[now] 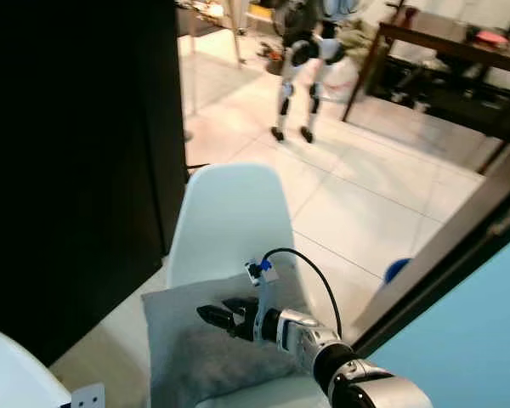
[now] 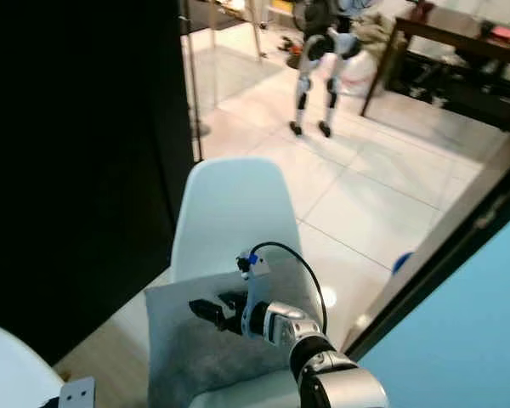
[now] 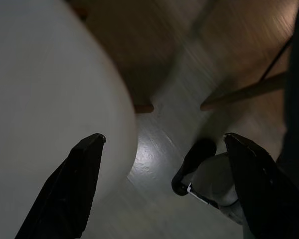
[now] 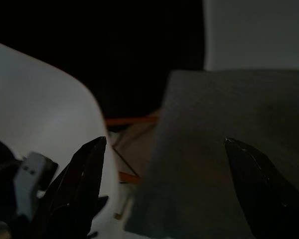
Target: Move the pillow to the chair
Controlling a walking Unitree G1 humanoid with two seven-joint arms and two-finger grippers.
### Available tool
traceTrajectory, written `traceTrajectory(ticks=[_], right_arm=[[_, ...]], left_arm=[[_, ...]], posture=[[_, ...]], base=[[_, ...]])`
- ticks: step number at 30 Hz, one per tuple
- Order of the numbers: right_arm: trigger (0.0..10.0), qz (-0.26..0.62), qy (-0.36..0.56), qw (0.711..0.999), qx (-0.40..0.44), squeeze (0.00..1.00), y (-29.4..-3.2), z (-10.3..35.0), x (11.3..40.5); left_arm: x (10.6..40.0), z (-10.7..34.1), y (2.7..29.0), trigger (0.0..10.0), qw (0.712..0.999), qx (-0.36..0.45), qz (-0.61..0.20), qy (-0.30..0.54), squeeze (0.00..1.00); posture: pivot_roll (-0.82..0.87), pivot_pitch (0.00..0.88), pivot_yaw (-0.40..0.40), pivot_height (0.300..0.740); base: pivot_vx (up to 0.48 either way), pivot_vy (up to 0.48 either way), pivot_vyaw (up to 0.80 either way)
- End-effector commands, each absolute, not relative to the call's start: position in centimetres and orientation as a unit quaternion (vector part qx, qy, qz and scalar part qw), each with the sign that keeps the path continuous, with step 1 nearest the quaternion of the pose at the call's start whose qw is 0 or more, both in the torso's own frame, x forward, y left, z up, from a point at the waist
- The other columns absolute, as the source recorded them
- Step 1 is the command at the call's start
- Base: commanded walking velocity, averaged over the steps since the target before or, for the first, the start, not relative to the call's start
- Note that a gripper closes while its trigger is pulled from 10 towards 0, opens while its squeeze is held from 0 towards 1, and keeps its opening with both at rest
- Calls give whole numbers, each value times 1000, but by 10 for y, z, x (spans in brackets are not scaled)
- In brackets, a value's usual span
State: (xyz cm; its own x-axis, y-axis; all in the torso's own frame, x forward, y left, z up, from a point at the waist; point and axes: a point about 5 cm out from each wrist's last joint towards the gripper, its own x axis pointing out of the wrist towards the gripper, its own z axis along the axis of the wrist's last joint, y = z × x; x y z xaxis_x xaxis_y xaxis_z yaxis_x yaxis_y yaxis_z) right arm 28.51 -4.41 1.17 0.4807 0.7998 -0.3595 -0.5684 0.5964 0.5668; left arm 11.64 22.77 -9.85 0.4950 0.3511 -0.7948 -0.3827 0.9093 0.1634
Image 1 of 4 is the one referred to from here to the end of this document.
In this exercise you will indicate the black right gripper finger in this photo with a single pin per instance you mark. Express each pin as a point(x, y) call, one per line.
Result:
point(218, 319)
point(241, 303)

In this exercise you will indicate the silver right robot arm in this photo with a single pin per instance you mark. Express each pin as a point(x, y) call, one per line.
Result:
point(382, 393)

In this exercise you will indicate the grey pillow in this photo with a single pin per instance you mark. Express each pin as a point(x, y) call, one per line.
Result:
point(191, 361)

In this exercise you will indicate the dark door panel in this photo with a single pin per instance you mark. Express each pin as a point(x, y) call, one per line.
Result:
point(76, 170)

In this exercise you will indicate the white plastic bag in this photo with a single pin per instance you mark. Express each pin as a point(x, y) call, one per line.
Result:
point(344, 81)

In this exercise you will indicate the white black humanoid robot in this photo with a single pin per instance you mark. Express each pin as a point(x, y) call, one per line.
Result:
point(302, 51)

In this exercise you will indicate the olive cloth bundle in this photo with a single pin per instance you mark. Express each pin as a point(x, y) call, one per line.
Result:
point(359, 38)

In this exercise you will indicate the dark wooden table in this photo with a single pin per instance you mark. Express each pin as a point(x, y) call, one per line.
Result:
point(459, 51)

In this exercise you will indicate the flat red item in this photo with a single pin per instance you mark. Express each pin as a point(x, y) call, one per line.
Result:
point(493, 37)

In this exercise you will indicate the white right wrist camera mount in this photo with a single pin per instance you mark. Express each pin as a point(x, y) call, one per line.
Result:
point(268, 274)

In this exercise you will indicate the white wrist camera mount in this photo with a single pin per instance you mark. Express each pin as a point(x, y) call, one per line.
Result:
point(88, 397)
point(268, 274)

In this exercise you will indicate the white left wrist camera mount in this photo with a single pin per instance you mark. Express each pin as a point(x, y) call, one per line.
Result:
point(88, 397)

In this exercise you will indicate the dark door frame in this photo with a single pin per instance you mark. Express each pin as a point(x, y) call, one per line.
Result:
point(446, 255)

